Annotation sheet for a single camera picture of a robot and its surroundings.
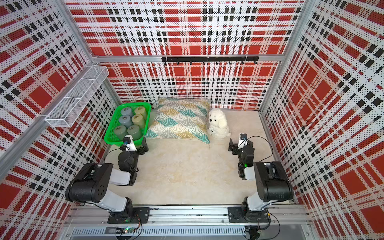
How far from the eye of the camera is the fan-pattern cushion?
0.95 meters

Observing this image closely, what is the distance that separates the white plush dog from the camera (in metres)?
0.92

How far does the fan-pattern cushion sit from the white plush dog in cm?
5
